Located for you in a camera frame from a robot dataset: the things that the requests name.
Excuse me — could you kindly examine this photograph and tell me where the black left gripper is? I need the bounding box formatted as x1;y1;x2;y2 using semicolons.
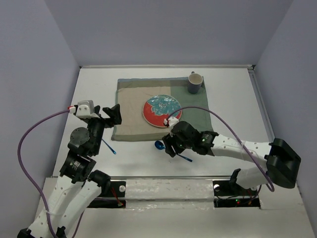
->
86;103;122;154

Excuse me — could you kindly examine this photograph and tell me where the patchwork cloth placemat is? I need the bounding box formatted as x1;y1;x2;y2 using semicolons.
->
111;77;209;142

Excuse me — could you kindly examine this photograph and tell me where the red and teal plate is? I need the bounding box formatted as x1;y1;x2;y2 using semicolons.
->
143;95;181;128

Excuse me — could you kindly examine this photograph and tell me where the lavender cup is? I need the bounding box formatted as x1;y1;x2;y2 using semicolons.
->
187;71;203;94

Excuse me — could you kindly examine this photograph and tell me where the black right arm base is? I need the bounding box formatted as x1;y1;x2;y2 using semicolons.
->
213;180;261;208

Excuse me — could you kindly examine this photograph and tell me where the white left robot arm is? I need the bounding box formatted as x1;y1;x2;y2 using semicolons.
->
17;100;122;238

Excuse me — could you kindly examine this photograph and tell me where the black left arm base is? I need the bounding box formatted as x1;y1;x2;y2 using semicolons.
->
88;180;126;209

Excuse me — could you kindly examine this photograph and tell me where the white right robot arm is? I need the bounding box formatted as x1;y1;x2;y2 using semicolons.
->
162;117;301;194

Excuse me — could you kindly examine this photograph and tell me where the blue metal spoon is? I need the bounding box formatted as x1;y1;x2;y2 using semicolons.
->
155;141;193;162

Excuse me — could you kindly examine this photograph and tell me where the blue metal fork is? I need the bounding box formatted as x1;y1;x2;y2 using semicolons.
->
102;139;116;155

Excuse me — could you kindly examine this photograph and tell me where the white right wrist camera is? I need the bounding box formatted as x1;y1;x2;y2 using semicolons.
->
163;117;179;127

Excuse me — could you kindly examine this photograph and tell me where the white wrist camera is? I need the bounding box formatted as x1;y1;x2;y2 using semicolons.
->
68;100;98;119
163;117;179;127

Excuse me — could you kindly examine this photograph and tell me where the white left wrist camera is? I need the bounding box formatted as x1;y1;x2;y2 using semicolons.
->
68;100;98;119

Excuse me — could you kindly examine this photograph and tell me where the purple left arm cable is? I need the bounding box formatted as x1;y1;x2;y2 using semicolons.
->
16;109;84;238

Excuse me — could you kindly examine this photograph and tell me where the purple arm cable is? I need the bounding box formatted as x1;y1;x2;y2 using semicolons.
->
167;106;275;193
16;109;84;238

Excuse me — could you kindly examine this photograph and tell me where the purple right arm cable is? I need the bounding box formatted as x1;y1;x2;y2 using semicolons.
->
167;106;275;193

